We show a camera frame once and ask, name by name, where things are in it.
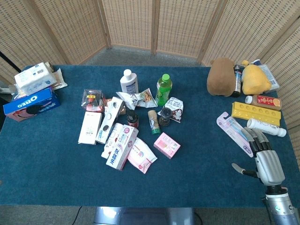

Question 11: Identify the beige snack wrapper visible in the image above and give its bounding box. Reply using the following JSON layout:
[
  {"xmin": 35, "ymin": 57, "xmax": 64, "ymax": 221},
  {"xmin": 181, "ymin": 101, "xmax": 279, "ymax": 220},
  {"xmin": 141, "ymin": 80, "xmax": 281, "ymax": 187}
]
[{"xmin": 45, "ymin": 61, "xmax": 68, "ymax": 91}]

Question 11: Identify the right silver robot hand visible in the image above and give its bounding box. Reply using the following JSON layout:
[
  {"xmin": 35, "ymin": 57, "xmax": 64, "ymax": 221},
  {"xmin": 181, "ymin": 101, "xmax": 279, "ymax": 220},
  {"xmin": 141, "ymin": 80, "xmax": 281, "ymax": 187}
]
[{"xmin": 232, "ymin": 127, "xmax": 286, "ymax": 187}]

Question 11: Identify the yellow plush toy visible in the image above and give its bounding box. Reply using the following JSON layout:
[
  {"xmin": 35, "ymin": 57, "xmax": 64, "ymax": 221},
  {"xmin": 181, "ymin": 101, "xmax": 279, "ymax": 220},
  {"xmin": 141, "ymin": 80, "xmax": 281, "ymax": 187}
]
[{"xmin": 241, "ymin": 60, "xmax": 272, "ymax": 96}]

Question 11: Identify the white cylindrical bottle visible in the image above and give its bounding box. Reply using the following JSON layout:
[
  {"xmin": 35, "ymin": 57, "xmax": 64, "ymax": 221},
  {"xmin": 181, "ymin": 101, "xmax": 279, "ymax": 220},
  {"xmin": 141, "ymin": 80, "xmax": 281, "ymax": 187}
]
[{"xmin": 247, "ymin": 118, "xmax": 287, "ymax": 137}]

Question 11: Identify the clear box with red label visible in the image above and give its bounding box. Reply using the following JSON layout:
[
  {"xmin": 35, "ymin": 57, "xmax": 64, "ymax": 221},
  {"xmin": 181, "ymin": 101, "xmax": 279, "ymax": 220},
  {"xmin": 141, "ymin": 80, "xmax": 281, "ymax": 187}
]
[{"xmin": 81, "ymin": 89, "xmax": 105, "ymax": 113}]

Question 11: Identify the plain white box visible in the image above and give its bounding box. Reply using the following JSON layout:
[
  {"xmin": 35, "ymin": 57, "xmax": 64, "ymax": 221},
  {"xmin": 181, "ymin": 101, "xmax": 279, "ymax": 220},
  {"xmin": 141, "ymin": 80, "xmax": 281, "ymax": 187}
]
[{"xmin": 77, "ymin": 111, "xmax": 103, "ymax": 145}]

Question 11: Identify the white crumpled snack bag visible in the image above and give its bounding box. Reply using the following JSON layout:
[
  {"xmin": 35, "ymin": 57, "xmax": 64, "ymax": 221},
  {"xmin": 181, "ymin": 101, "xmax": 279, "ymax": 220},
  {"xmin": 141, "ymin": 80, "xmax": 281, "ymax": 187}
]
[{"xmin": 115, "ymin": 88, "xmax": 158, "ymax": 111}]

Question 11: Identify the white printed snack packet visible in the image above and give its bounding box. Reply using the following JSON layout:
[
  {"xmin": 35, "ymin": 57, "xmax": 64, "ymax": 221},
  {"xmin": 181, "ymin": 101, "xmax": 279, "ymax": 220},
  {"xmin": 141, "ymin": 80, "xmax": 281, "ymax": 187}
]
[{"xmin": 157, "ymin": 97, "xmax": 184, "ymax": 123}]

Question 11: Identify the white Oreo carton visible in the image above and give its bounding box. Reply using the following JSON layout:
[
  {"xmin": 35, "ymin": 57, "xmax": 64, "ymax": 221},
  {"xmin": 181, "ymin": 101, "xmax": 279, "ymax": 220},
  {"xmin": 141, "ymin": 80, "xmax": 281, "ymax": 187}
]
[{"xmin": 95, "ymin": 96, "xmax": 125, "ymax": 145}]

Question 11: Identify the white and blue tube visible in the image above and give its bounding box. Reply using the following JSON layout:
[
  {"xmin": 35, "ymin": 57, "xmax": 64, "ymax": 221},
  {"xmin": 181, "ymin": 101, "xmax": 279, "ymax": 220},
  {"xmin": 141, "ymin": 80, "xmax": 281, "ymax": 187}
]
[{"xmin": 252, "ymin": 59, "xmax": 280, "ymax": 91}]

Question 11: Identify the blue Oreo box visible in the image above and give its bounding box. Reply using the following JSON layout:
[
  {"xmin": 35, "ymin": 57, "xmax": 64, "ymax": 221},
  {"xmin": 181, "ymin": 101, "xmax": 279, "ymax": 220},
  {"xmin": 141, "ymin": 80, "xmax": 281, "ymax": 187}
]
[{"xmin": 3, "ymin": 88, "xmax": 61, "ymax": 122}]

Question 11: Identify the pink wet wipes pack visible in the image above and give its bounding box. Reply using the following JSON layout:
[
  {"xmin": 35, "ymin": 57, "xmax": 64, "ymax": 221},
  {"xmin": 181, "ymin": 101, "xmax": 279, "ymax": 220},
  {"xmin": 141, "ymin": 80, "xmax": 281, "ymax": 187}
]
[{"xmin": 127, "ymin": 137, "xmax": 158, "ymax": 174}]

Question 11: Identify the dark red cap jar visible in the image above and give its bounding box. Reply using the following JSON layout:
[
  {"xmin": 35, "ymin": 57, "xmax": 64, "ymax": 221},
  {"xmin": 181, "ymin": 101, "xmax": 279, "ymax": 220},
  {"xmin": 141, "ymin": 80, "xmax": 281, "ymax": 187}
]
[{"xmin": 127, "ymin": 110, "xmax": 139, "ymax": 129}]

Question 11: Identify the orange drink bottle red label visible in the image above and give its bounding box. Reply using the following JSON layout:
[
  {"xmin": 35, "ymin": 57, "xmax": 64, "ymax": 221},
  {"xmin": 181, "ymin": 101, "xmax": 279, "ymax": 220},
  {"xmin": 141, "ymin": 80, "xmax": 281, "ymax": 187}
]
[{"xmin": 245, "ymin": 94, "xmax": 282, "ymax": 111}]

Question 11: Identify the white lotion bottle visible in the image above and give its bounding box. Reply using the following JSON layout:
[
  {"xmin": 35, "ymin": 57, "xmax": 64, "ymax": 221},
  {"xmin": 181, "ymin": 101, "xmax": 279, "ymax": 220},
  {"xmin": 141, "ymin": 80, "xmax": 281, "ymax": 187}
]
[{"xmin": 120, "ymin": 69, "xmax": 138, "ymax": 95}]

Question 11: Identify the pink toothbrush package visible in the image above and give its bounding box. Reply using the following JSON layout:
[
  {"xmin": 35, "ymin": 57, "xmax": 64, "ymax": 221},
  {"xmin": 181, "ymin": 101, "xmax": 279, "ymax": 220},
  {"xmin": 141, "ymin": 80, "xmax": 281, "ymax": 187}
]
[{"xmin": 216, "ymin": 111, "xmax": 255, "ymax": 158}]

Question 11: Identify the black cable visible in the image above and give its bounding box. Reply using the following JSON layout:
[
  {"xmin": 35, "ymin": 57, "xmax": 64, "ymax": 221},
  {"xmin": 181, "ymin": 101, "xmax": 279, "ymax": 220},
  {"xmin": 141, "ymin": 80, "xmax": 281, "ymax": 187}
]
[{"xmin": 69, "ymin": 206, "xmax": 83, "ymax": 225}]

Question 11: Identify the dark pepper grinder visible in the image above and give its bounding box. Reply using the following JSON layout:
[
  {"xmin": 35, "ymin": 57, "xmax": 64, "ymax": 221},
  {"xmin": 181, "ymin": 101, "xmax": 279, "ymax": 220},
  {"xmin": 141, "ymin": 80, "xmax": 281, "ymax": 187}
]
[{"xmin": 158, "ymin": 107, "xmax": 175, "ymax": 128}]

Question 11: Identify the wicker folding screen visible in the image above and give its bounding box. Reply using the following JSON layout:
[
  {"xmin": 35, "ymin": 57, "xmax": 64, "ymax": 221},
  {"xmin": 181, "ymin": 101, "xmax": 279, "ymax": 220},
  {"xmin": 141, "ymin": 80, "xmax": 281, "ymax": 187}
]
[{"xmin": 0, "ymin": 0, "xmax": 300, "ymax": 162}]

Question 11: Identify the blue table cloth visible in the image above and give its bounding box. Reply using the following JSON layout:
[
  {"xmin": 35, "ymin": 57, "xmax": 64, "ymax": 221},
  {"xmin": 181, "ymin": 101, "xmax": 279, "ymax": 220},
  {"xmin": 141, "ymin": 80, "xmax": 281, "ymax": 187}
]
[{"xmin": 0, "ymin": 64, "xmax": 300, "ymax": 208}]

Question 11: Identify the green cap spice shaker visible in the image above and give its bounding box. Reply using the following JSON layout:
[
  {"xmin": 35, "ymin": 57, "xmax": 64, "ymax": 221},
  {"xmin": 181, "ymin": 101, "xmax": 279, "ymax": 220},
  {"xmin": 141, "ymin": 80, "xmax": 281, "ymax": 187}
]
[{"xmin": 147, "ymin": 110, "xmax": 161, "ymax": 135}]

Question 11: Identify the green tea bottle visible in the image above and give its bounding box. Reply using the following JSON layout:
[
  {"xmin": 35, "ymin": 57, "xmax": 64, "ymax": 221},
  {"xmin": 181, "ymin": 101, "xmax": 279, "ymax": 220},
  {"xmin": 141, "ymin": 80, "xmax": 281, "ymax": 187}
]
[{"xmin": 155, "ymin": 74, "xmax": 173, "ymax": 107}]

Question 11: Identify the black spray bottle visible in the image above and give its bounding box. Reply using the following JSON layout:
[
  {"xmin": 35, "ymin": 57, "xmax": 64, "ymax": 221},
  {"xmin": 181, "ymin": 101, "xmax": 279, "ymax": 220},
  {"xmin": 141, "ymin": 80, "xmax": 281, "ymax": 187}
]
[{"xmin": 231, "ymin": 64, "xmax": 242, "ymax": 98}]

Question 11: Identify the small pink box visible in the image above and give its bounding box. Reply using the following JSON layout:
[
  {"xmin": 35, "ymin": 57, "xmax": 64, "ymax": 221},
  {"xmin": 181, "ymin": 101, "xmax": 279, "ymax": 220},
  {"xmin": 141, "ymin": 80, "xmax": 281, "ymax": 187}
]
[{"xmin": 153, "ymin": 132, "xmax": 181, "ymax": 160}]

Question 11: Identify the brown capybara plush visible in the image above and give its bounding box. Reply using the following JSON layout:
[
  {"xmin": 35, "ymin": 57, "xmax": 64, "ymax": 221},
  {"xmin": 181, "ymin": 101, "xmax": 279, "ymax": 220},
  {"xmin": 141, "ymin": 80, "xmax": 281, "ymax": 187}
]
[{"xmin": 207, "ymin": 57, "xmax": 236, "ymax": 97}]

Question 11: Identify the yellow plastic holder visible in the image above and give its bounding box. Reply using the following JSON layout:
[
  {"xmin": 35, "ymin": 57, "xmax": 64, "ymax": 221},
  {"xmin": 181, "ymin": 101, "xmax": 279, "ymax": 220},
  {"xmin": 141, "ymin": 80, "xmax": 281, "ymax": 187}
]
[{"xmin": 231, "ymin": 101, "xmax": 281, "ymax": 127}]

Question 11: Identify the white and pink toothpaste box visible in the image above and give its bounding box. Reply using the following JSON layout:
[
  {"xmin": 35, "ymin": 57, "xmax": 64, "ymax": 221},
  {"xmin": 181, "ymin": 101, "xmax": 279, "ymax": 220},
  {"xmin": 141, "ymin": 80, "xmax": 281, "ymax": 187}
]
[{"xmin": 105, "ymin": 124, "xmax": 139, "ymax": 171}]

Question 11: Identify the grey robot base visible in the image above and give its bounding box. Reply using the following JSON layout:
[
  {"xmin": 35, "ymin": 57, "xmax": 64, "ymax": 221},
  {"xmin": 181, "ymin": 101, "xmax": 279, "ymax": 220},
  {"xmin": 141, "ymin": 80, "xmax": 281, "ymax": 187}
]
[{"xmin": 93, "ymin": 207, "xmax": 196, "ymax": 225}]

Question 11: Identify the white tube box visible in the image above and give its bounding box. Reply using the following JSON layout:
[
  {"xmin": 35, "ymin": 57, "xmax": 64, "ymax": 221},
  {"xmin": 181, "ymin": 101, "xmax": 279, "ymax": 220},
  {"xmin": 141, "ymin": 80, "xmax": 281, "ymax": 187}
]
[{"xmin": 101, "ymin": 122, "xmax": 124, "ymax": 159}]

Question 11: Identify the white tissue pack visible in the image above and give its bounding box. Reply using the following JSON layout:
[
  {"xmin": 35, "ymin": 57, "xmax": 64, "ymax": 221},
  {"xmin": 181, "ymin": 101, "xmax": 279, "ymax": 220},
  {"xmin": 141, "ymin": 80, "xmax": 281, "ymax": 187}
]
[{"xmin": 14, "ymin": 62, "xmax": 58, "ymax": 96}]

